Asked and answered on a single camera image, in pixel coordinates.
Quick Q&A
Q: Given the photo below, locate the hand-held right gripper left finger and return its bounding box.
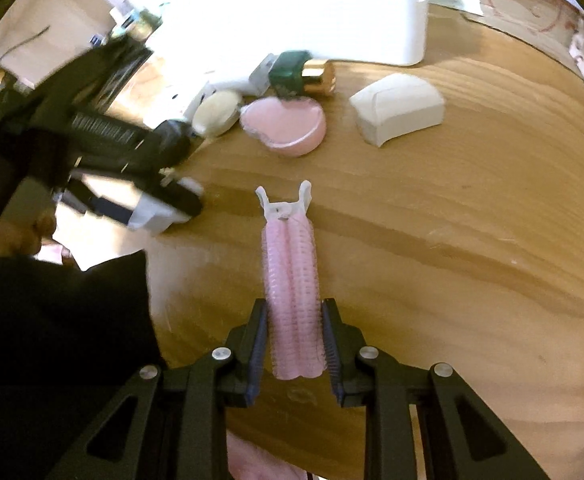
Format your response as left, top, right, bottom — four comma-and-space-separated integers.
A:
46, 297, 270, 480

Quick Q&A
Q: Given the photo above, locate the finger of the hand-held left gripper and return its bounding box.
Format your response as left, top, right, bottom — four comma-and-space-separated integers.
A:
136, 179, 205, 218
66, 179, 133, 225

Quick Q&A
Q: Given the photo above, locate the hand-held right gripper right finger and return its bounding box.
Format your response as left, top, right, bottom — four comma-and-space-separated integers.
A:
322, 297, 550, 480

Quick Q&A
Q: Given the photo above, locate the white power adapter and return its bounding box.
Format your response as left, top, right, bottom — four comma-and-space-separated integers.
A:
129, 177, 206, 235

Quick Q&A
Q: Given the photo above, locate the pink hair roller clip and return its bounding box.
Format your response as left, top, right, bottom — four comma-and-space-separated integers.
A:
255, 180, 329, 381

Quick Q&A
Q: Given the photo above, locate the cream round case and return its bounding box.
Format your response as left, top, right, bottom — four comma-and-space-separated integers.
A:
192, 89, 243, 137

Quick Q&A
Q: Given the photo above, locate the pink heart-shaped case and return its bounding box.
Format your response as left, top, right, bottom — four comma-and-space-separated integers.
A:
239, 97, 327, 157

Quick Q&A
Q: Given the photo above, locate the green bottle with gold cap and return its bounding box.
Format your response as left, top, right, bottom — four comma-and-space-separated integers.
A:
269, 50, 337, 98

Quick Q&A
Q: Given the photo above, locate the cream wedge-shaped box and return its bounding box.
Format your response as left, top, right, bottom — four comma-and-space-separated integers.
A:
349, 72, 445, 148

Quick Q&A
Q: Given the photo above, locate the white plastic storage box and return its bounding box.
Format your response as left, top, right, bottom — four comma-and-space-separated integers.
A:
162, 0, 431, 68

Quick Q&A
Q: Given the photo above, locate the person's left hand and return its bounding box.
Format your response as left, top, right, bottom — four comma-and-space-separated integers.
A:
0, 152, 57, 258

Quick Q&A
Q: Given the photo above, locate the pink cloth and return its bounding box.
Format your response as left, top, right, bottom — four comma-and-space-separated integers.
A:
227, 432, 317, 480

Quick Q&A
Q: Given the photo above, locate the cardboard with red drawing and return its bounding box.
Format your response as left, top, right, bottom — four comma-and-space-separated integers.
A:
477, 0, 584, 53

